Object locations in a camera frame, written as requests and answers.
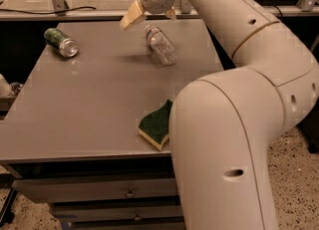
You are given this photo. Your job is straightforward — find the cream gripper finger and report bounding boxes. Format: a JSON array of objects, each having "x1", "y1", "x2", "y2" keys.
[
  {"x1": 120, "y1": 0, "x2": 146, "y2": 30},
  {"x1": 164, "y1": 7, "x2": 176, "y2": 20}
]

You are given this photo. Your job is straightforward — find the clear plastic water bottle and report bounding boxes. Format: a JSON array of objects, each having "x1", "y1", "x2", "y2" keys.
[{"x1": 145, "y1": 25, "x2": 177, "y2": 66}]

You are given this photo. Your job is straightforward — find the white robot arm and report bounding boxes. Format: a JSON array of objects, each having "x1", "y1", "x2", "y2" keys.
[{"x1": 121, "y1": 0, "x2": 319, "y2": 230}]

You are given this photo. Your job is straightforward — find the green soda can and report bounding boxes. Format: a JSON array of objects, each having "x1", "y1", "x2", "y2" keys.
[{"x1": 44, "y1": 28, "x2": 79, "y2": 58}]

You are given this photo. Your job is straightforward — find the green and yellow sponge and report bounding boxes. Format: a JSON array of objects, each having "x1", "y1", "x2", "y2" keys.
[{"x1": 138, "y1": 100, "x2": 172, "y2": 150}]

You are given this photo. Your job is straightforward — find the grey drawer cabinet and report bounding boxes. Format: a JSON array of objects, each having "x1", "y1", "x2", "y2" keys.
[{"x1": 0, "y1": 19, "x2": 221, "y2": 230}]

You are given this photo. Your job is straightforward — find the white object at left edge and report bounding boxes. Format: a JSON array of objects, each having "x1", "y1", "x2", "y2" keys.
[{"x1": 0, "y1": 74, "x2": 12, "y2": 98}]

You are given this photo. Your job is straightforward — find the black cable on ledge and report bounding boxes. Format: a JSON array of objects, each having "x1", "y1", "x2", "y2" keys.
[{"x1": 0, "y1": 6, "x2": 98, "y2": 16}]

